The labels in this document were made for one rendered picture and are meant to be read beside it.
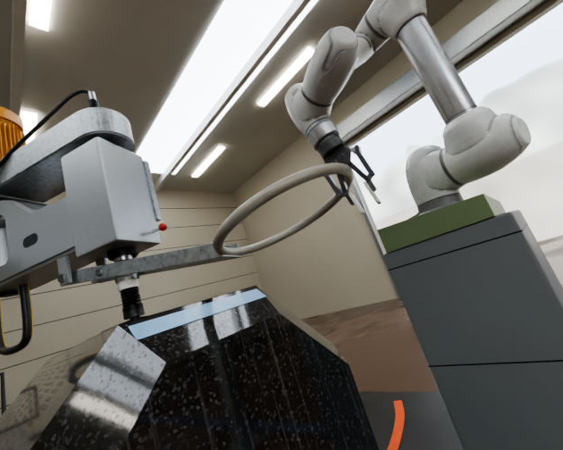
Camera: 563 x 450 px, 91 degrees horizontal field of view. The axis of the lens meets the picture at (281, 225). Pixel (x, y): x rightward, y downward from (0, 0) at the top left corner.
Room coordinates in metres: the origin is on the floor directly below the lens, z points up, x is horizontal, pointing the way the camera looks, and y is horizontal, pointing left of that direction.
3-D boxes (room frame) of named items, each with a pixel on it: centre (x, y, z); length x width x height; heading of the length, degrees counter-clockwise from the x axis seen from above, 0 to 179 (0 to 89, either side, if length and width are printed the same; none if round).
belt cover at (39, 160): (1.10, 0.95, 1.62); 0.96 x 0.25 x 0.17; 76
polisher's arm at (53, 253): (1.13, 0.99, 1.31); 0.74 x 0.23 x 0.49; 76
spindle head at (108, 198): (1.03, 0.69, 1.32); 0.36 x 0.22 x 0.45; 76
